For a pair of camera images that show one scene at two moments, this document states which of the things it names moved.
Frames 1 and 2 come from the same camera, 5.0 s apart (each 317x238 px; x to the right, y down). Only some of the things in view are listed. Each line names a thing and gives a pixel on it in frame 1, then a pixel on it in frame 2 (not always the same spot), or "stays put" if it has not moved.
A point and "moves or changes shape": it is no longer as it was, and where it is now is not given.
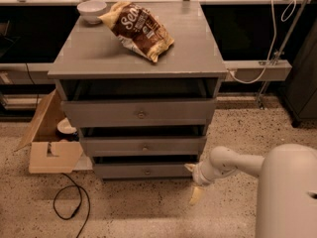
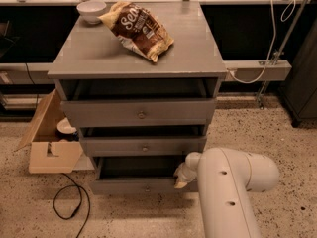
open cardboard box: [49, 151] stays put
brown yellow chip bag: [138, 29] stays put
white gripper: [197, 177] -> [188, 172]
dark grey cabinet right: [299, 94] stays put
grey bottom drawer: [142, 170] moves or changes shape
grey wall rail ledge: [235, 70] stays put
